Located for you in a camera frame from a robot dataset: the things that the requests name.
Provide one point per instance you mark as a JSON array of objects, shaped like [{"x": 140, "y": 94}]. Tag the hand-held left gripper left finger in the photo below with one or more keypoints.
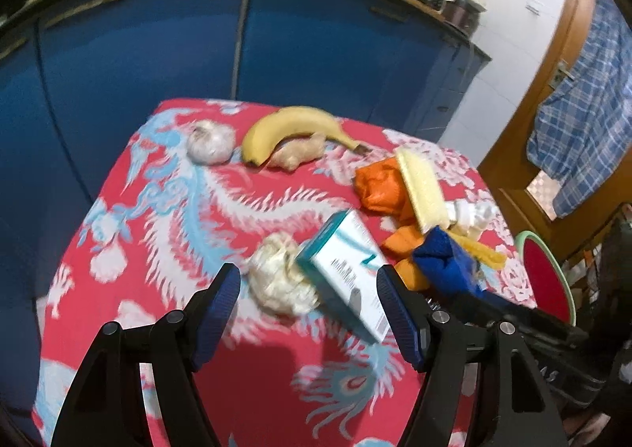
[{"x": 219, "y": 309}]

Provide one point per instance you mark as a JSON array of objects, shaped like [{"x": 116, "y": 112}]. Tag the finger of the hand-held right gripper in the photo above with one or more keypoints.
[{"x": 474, "y": 305}]

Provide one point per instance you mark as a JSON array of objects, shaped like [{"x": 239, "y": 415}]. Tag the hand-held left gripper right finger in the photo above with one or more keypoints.
[{"x": 397, "y": 313}]

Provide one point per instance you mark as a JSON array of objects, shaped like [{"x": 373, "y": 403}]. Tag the blue cloth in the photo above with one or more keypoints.
[{"x": 444, "y": 264}]

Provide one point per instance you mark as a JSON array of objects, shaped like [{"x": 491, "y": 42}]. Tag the yellow mesh scrubber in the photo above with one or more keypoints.
[{"x": 486, "y": 254}]

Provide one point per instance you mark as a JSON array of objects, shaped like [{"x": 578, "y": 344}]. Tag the white paper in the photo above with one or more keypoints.
[{"x": 276, "y": 279}]

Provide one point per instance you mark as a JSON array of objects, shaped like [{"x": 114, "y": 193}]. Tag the teal and white carton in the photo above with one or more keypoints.
[{"x": 340, "y": 274}]

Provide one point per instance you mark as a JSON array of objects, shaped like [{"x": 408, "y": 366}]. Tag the orange cloth bundle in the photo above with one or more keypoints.
[
  {"x": 402, "y": 244},
  {"x": 377, "y": 185}
]

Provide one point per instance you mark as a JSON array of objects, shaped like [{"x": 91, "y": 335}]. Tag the red bin with green rim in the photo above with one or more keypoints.
[{"x": 543, "y": 274}]

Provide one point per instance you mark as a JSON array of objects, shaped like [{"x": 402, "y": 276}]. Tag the white sock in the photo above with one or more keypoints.
[{"x": 469, "y": 215}]

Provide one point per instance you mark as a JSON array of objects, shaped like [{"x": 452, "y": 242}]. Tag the red printed tablecloth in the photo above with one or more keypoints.
[{"x": 197, "y": 230}]

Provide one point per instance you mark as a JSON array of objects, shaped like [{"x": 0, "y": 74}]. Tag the yellow sponge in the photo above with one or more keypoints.
[{"x": 422, "y": 190}]

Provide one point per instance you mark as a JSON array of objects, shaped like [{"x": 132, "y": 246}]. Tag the wooden door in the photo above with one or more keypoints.
[{"x": 513, "y": 165}]

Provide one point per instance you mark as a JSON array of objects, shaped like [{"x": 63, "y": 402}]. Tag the garlic bulb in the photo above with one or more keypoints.
[{"x": 210, "y": 142}]

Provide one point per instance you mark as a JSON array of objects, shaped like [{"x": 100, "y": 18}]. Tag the ginger root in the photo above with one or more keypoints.
[{"x": 296, "y": 153}]

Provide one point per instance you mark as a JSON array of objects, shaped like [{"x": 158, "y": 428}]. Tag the yellow banana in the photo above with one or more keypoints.
[{"x": 296, "y": 121}]

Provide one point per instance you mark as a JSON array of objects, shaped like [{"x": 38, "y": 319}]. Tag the blue plaid shirt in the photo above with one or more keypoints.
[{"x": 582, "y": 106}]

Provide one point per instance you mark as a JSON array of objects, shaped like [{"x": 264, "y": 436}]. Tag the blue kitchen cabinet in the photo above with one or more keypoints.
[{"x": 148, "y": 57}]

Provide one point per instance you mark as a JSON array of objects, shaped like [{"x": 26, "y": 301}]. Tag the dark kitchen appliance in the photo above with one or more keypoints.
[{"x": 464, "y": 7}]

